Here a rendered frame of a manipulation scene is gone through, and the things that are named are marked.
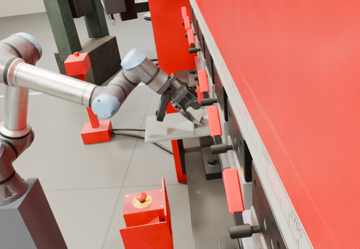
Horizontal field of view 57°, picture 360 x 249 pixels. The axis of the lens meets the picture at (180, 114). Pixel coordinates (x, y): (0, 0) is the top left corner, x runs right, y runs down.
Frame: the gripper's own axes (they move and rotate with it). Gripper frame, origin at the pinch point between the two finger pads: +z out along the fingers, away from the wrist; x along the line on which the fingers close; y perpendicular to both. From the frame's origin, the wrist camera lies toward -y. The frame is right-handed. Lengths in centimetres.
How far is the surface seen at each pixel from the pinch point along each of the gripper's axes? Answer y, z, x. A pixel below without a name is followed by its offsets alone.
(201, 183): -10.5, 8.5, -18.7
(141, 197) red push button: -31.5, -0.8, -14.5
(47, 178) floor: -159, -4, 113
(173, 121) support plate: -7.8, -5.7, 3.7
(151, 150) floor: -94, 52, 133
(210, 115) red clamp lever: 19, -22, -49
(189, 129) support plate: -3.6, -2.1, -3.9
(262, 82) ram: 33, -33, -74
